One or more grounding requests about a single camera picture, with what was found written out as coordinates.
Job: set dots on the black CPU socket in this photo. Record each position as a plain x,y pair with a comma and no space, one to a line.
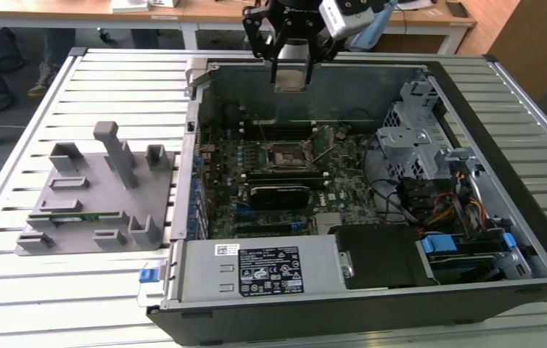
288,156

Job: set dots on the black chair caster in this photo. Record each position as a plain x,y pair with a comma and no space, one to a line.
104,35

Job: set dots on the person's leg in jeans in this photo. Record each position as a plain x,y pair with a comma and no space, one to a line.
58,47

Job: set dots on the person's pale shoe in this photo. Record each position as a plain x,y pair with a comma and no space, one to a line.
43,81

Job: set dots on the silver CPU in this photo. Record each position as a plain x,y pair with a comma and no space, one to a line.
290,81

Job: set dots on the blue case latch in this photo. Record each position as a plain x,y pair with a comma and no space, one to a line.
150,276

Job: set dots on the grey parts rack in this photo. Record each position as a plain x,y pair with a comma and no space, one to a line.
99,203

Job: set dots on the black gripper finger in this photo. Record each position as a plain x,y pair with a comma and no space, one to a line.
252,36
327,49

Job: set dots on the white device with label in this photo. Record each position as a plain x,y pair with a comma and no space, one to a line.
163,3

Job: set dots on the white box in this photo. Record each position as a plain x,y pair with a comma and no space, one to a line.
130,6

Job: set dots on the green motherboard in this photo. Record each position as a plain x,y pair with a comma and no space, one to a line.
350,159

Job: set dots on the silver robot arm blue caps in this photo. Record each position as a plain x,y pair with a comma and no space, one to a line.
372,32

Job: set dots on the black graphics card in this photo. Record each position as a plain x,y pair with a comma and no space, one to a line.
280,198

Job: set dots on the silver drive cage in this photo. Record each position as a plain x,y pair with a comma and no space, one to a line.
408,137

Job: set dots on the black RAM stick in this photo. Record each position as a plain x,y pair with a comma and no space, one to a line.
287,182
283,174

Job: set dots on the metal locking lever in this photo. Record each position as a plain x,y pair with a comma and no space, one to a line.
264,135
324,151

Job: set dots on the silver power supply with label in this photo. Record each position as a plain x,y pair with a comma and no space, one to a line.
206,268

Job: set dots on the green RAM stick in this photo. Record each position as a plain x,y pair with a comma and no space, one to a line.
90,216

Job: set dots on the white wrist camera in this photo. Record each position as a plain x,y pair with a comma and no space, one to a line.
346,21

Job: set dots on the wooden cabinet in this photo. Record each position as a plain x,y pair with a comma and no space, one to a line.
534,43

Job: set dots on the blue disk carrier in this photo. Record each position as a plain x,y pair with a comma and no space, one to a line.
438,245

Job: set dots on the black phone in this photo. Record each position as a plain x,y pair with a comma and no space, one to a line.
458,10

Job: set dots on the silver chipset heatsink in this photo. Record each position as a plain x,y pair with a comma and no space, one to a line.
328,221

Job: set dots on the blue carrier tab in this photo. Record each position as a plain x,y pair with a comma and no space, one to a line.
508,242

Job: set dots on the black RAM slot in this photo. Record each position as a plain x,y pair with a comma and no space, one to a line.
283,129

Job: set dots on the black PC case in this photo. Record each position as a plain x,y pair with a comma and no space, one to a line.
302,326

